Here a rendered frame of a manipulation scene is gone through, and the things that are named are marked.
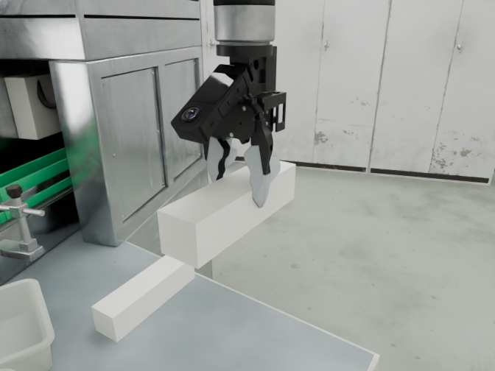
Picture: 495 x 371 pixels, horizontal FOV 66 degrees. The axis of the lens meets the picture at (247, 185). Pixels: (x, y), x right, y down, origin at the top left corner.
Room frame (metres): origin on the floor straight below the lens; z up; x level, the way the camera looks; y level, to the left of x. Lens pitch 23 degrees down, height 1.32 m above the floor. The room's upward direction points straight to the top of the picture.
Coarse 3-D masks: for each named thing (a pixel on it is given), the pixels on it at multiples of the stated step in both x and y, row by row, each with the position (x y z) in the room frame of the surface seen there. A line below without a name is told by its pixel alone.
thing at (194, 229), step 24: (288, 168) 0.55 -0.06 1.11; (216, 192) 0.46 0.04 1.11; (240, 192) 0.46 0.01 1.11; (288, 192) 0.55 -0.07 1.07; (168, 216) 0.40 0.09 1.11; (192, 216) 0.39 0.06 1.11; (216, 216) 0.40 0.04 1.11; (240, 216) 0.44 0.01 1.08; (264, 216) 0.50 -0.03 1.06; (168, 240) 0.40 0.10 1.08; (192, 240) 0.38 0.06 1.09; (216, 240) 0.40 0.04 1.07; (192, 264) 0.38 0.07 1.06
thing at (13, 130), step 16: (0, 64) 1.11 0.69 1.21; (16, 64) 1.16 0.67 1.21; (48, 64) 1.28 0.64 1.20; (0, 80) 1.09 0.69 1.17; (0, 96) 1.08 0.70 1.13; (0, 112) 1.07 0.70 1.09; (0, 128) 1.06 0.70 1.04; (0, 144) 1.04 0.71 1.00; (16, 144) 1.10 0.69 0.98; (32, 144) 1.15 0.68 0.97; (48, 144) 1.21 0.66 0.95; (0, 160) 1.03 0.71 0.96; (16, 160) 1.08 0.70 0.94
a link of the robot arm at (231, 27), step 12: (216, 12) 0.49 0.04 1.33; (228, 12) 0.47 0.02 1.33; (240, 12) 0.47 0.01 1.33; (252, 12) 0.47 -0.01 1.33; (264, 12) 0.48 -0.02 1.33; (216, 24) 0.49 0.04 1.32; (228, 24) 0.47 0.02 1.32; (240, 24) 0.47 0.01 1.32; (252, 24) 0.47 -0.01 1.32; (264, 24) 0.48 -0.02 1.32; (216, 36) 0.49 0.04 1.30; (228, 36) 0.47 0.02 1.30; (240, 36) 0.47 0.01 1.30; (252, 36) 0.47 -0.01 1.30; (264, 36) 0.48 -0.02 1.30
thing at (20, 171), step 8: (56, 152) 1.09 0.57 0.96; (64, 152) 1.12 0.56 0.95; (32, 160) 1.01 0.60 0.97; (40, 160) 1.02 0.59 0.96; (48, 160) 1.05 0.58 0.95; (56, 160) 1.08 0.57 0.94; (16, 168) 0.95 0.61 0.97; (24, 168) 0.97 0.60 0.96; (32, 168) 0.99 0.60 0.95; (40, 168) 1.02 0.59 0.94; (0, 176) 0.89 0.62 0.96; (8, 176) 0.91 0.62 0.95; (16, 176) 0.94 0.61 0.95; (24, 176) 0.96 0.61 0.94; (0, 184) 0.89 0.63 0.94
